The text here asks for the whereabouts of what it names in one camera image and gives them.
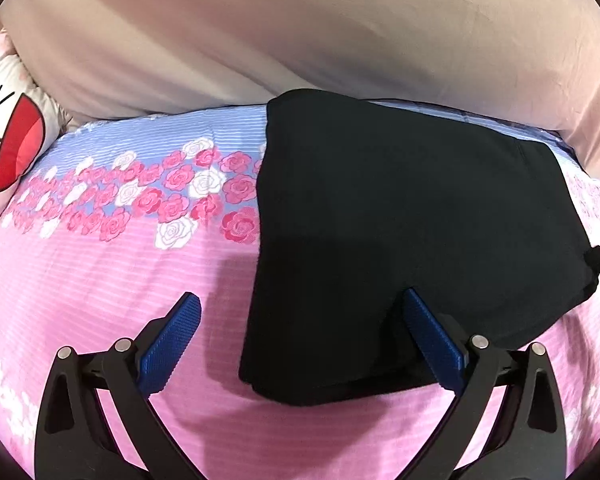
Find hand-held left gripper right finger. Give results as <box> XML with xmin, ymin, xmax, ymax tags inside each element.
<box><xmin>402</xmin><ymin>287</ymin><xmax>568</xmax><ymax>480</ymax></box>

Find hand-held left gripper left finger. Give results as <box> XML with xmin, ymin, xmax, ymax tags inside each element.
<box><xmin>34</xmin><ymin>292</ymin><xmax>202</xmax><ymax>480</ymax></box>

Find black pants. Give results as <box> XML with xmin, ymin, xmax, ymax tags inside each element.
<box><xmin>237</xmin><ymin>89</ymin><xmax>600</xmax><ymax>407</ymax></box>

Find pink floral bedsheet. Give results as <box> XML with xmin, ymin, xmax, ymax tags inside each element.
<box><xmin>0</xmin><ymin>100</ymin><xmax>600</xmax><ymax>480</ymax></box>

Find white cartoon print pillow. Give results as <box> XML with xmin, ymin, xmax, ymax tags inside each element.
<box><xmin>0</xmin><ymin>27</ymin><xmax>73</xmax><ymax>233</ymax></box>

